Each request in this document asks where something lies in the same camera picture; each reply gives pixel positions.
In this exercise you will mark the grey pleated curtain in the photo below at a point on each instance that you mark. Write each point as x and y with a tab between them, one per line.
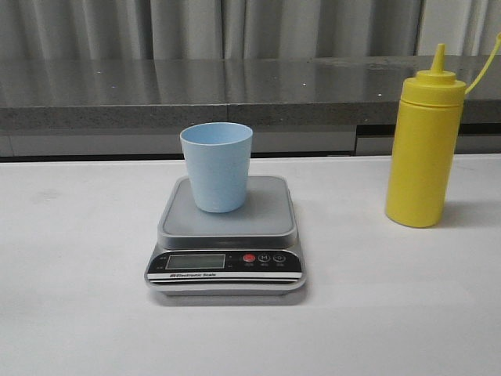
198	30

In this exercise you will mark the yellow squeeze bottle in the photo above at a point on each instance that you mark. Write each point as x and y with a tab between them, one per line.
429	114

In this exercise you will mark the silver electronic kitchen scale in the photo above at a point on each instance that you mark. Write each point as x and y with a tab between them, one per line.
254	250

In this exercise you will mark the light blue plastic cup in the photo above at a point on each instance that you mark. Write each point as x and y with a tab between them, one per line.
217	156

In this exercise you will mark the grey speckled stone counter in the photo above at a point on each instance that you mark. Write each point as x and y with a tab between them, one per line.
90	110

